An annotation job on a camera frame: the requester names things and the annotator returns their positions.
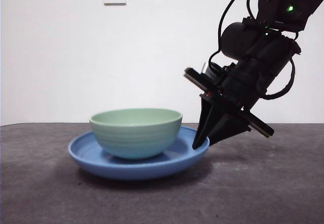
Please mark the blue plate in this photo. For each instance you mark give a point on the blue plate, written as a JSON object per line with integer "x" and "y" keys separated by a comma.
{"x": 126, "y": 171}

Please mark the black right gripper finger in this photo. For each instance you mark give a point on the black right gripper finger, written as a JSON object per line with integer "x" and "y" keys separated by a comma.
{"x": 227, "y": 130}
{"x": 206, "y": 123}

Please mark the green ribbed bowl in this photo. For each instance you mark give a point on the green ribbed bowl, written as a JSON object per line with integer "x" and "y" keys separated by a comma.
{"x": 136, "y": 138}

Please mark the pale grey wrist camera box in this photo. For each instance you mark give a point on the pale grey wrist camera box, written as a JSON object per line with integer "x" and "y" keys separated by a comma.
{"x": 208, "y": 69}

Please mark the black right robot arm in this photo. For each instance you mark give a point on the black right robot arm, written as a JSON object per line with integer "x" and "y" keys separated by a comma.
{"x": 273, "y": 54}

